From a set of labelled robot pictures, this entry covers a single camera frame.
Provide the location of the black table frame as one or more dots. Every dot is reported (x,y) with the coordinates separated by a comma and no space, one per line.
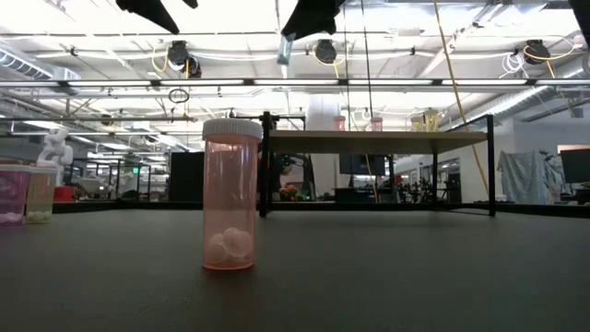
(138,207)

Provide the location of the blue pill bottle white cap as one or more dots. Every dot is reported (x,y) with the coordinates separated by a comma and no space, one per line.
(286,50)

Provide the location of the black monitor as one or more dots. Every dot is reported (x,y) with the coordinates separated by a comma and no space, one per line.
(576,166)
(362,164)

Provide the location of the black cabinet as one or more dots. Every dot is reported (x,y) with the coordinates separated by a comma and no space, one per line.
(186,177)

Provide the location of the light blue hanging cloth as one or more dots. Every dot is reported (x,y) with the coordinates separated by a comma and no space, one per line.
(521,177)

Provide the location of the red crate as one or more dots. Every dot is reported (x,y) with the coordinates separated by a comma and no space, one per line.
(64,193)

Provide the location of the wooden shelf black metal frame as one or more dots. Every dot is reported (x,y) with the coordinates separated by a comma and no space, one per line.
(369,142)

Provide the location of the colourful flower bunch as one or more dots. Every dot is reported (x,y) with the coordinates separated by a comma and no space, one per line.
(289,193)

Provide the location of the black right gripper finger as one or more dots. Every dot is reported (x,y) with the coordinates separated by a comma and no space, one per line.
(315,18)

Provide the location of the silver ventilation duct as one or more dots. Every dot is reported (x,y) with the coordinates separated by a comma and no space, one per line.
(27,67)

